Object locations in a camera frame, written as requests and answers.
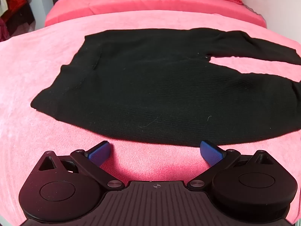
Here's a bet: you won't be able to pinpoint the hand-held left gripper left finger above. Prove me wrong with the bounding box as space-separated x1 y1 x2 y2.
31 140 126 191

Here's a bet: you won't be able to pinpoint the bed with pink cover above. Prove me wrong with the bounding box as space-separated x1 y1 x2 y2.
44 0 267 28

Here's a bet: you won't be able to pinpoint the black pants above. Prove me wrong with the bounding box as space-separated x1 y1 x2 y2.
30 27 301 147

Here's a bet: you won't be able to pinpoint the pink fleece blanket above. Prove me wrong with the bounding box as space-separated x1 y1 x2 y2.
0 10 301 226

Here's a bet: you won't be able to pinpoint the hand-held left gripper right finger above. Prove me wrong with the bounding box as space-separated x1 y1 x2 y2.
187 140 281 191

